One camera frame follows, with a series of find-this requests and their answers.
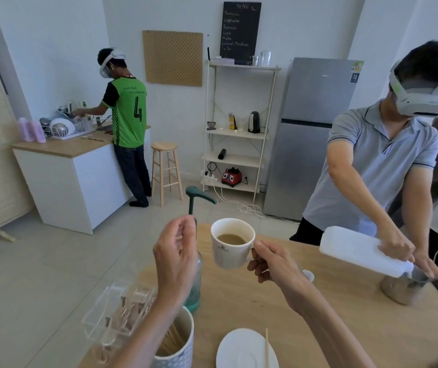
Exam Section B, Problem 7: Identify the person's right hand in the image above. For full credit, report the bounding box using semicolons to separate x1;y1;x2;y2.
247;240;312;304

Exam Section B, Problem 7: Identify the person's left hand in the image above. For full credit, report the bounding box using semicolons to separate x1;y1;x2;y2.
153;215;200;304

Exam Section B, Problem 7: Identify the white coffee cup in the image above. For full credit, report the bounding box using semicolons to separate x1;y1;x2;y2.
210;218;257;270

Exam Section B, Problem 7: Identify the person's left forearm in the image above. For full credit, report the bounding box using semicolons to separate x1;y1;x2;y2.
110;295;190;368

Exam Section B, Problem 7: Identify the person's right forearm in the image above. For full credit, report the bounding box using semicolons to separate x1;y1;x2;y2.
286;287;377;368

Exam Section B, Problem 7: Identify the glass bottle with teal pump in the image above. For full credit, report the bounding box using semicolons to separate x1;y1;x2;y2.
183;185;218;314

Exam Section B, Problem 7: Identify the red blender base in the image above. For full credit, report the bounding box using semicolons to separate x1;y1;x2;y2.
221;167;243;188

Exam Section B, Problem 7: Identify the wooden stool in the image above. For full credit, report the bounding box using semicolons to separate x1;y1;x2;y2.
150;141;184;208

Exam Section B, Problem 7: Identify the white wooden shelf unit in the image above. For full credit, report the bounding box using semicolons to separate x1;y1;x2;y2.
202;60;282;204

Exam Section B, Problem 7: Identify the white plastic milk jug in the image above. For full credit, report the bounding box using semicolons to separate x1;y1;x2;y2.
319;225;415;279

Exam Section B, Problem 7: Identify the white saucer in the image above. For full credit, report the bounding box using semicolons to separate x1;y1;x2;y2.
215;328;280;368

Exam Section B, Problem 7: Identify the clear plastic sachet box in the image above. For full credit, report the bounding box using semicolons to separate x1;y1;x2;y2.
81;279;158;354

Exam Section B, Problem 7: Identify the patterned cup of wooden sticks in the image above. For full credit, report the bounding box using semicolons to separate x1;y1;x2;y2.
153;306;195;368

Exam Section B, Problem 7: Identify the silver refrigerator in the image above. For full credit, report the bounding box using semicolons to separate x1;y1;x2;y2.
262;57;365;222

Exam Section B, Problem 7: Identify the black electric kettle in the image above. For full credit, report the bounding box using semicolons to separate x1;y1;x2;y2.
247;111;262;134

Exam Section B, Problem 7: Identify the white cabinet with wooden top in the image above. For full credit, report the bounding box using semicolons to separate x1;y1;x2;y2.
10;125;153;236

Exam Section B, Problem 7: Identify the wooden cutting board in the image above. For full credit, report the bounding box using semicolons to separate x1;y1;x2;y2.
80;131;115;143

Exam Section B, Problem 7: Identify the steel milk pitcher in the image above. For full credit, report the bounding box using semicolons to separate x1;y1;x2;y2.
380;263;431;306

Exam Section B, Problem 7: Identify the white dish rack with dishes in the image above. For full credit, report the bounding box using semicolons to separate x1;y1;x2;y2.
40;108;95;141

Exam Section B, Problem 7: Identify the wooden pegboard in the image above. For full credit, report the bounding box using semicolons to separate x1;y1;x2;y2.
142;30;204;88

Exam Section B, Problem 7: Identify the purple bottle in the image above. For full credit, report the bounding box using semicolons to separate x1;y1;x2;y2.
17;117;36;142
31;119;47;144

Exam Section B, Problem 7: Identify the white headset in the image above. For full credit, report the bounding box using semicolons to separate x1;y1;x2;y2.
99;49;127;78
389;43;438;119

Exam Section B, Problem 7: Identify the black chalkboard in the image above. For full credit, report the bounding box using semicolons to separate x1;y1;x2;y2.
219;1;262;66

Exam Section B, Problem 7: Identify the white cable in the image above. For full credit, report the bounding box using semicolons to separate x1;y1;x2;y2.
211;182;294;223

